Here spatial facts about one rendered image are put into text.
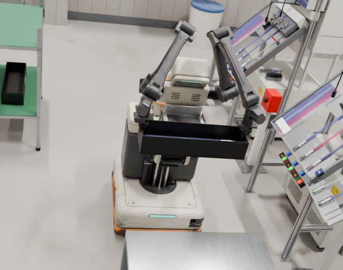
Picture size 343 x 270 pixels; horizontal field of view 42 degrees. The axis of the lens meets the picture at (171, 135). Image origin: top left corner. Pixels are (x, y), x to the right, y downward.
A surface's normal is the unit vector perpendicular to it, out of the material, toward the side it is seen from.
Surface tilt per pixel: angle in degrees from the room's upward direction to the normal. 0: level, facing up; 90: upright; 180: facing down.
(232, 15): 90
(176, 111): 90
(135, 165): 90
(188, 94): 98
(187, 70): 43
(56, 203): 0
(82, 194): 0
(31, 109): 0
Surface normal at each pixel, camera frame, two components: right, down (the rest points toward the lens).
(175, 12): 0.20, 0.57
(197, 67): 0.22, -0.22
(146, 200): 0.17, -0.82
